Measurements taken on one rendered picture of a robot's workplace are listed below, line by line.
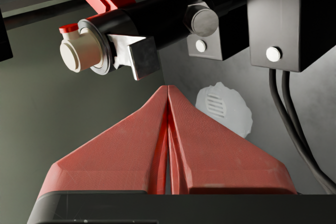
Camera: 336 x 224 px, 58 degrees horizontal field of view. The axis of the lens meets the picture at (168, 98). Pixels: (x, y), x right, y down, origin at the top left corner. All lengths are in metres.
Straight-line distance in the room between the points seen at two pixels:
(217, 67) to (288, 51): 0.26
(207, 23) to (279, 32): 0.07
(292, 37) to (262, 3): 0.03
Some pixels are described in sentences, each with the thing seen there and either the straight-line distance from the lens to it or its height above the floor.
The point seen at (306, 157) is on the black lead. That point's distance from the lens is 0.20.
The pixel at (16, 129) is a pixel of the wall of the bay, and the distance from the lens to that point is 0.45.
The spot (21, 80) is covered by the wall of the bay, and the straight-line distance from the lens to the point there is 0.44.
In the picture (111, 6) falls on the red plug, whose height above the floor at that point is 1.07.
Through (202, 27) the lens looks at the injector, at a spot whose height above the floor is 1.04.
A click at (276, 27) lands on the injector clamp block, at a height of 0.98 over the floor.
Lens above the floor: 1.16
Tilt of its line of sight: 34 degrees down
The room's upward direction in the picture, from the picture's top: 120 degrees counter-clockwise
